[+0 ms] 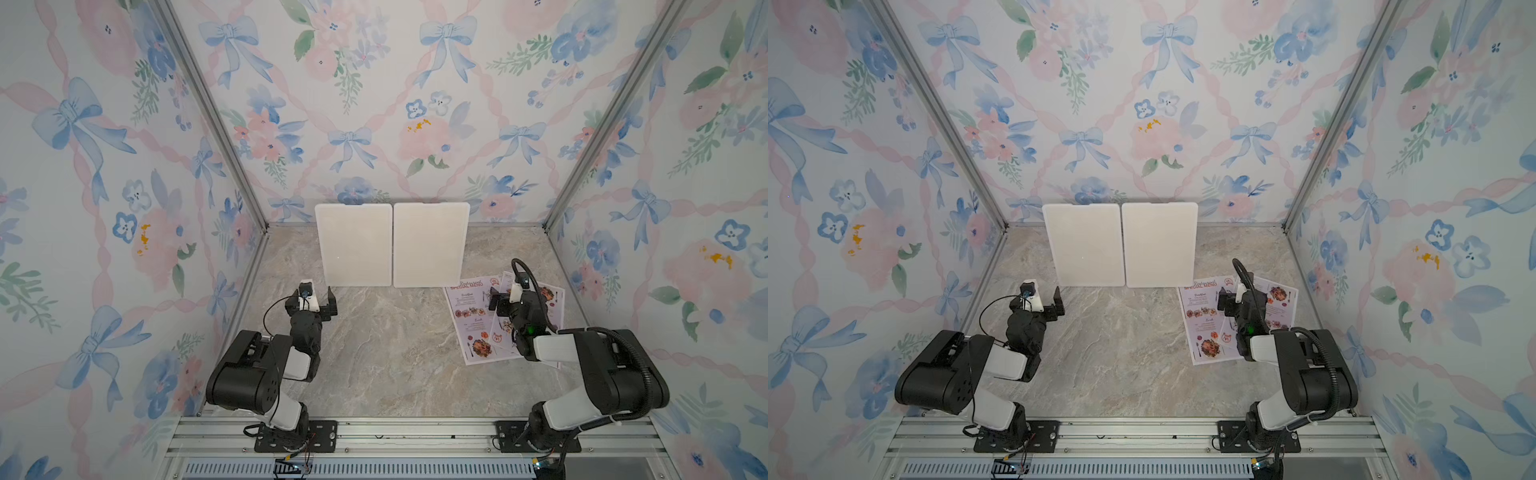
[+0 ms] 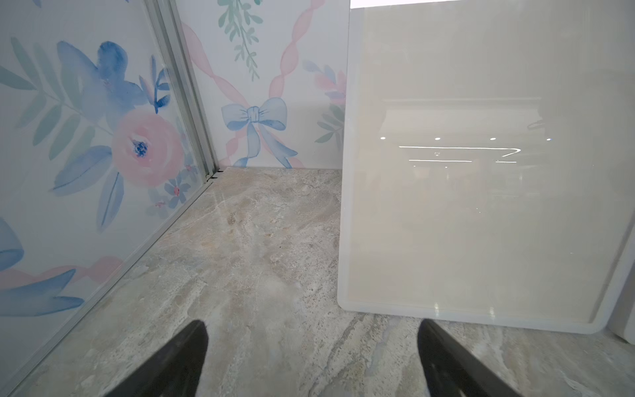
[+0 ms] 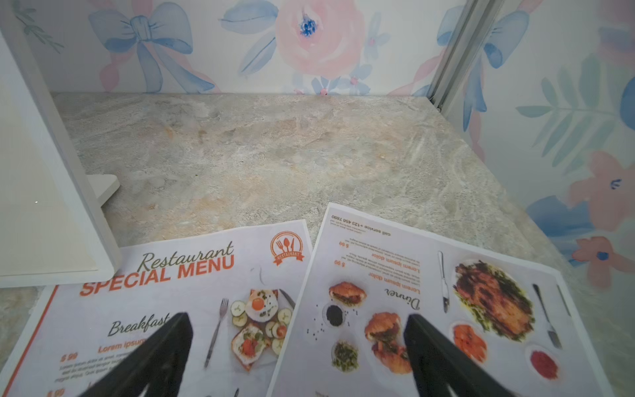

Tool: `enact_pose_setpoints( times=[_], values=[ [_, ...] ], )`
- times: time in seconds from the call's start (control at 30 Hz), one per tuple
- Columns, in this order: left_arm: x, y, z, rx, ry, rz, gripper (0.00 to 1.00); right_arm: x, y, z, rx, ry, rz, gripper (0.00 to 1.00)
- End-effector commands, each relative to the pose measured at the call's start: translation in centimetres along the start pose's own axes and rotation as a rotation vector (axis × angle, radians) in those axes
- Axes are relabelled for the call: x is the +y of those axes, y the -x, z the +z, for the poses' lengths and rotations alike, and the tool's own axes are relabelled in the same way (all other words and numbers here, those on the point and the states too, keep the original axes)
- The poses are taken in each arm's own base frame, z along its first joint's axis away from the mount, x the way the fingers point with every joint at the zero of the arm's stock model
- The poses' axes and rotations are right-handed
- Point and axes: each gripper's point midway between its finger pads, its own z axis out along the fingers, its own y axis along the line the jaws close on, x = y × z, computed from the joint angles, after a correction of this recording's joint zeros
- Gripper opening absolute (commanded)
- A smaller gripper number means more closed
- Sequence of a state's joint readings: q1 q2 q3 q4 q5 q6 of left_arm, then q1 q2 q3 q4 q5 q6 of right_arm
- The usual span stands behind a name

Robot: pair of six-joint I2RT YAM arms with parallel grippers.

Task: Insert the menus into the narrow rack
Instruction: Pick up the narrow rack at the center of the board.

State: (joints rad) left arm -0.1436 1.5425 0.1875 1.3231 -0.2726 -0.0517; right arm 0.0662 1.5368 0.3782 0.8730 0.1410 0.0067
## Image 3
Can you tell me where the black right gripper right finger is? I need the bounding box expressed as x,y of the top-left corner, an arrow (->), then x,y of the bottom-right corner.
403,314 -> 514,397

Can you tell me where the restaurant special menu sheet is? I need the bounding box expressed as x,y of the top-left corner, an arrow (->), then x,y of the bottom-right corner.
1,220 -> 313,396

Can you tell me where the white narrow rack front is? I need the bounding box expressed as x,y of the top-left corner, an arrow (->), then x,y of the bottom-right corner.
1,3 -> 122,288

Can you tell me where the aluminium frame post right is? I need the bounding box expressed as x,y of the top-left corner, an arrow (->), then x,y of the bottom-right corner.
428,0 -> 504,112

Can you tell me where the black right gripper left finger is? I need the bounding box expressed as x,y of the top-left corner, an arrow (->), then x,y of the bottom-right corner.
83,313 -> 193,396

